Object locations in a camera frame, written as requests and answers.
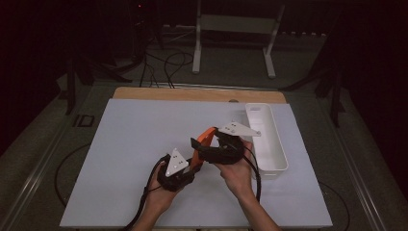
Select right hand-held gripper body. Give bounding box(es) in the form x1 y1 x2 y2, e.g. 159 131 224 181
198 120 262 165

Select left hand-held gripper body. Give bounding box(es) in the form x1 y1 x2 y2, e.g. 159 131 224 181
156 147 196 193

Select orange phone case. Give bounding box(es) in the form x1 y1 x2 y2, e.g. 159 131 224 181
189 126 218 173

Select person's left hand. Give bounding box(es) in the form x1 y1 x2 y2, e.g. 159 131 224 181
145 163 185 214

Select person's right hand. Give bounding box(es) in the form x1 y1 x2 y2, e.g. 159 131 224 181
214 141 255 198

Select white plastic storage tray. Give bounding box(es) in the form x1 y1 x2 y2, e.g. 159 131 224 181
244 102 289 181

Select light grey table mat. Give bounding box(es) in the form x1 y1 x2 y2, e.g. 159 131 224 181
59 98 334 229

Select white metal stand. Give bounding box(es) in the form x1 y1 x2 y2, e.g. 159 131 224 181
191 0 287 80

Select black tripod stand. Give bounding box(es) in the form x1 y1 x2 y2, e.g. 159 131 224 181
64 54 133 116
278 32 346 129

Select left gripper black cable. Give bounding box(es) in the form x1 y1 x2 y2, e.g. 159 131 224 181
120 154 170 231

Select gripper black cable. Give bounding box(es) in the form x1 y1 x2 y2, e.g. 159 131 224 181
242 145 263 203
120 154 170 231

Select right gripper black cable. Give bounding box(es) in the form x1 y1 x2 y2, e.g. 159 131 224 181
242 145 263 203

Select black floor cables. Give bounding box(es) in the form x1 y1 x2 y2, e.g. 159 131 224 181
139 51 194 90

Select black looped floor cable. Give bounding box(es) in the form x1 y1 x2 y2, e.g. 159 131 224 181
54 143 91 208
318 181 351 231

